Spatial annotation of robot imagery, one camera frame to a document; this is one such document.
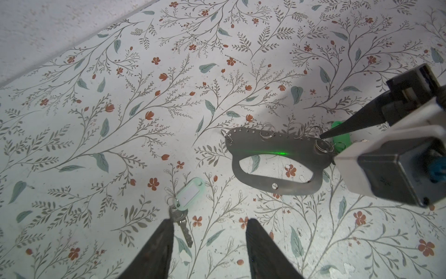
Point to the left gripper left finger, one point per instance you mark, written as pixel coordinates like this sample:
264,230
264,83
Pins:
154,259

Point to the silver metal key bottle opener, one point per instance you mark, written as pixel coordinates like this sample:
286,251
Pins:
311,152

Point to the pale mint key tag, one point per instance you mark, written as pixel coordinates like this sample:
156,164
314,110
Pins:
187,196

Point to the green key tag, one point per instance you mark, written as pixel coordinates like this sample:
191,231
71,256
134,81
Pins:
341,142

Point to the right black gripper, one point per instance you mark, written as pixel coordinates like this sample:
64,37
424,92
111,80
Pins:
407,92

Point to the small silver key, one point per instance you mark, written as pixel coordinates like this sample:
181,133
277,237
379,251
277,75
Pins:
180,217

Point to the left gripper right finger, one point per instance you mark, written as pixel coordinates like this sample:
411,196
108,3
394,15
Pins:
266,260

